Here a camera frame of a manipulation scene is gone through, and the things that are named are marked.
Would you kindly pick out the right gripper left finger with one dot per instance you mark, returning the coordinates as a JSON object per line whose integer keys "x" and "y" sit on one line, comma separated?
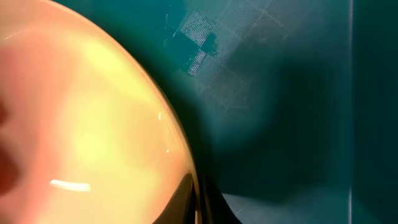
{"x": 181, "y": 207}

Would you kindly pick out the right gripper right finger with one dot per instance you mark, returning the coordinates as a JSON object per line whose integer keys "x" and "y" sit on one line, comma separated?
{"x": 214, "y": 208}

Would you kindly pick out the yellow-green plate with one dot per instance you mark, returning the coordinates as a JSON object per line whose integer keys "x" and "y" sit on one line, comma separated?
{"x": 86, "y": 135}

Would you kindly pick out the teal plastic tray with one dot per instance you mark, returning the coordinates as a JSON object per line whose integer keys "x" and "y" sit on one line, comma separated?
{"x": 290, "y": 106}

